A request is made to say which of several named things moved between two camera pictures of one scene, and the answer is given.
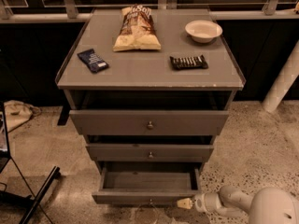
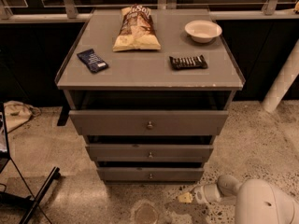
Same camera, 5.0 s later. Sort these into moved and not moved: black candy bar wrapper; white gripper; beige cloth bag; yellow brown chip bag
Moved: white gripper
Not moved: black candy bar wrapper; yellow brown chip bag; beige cloth bag
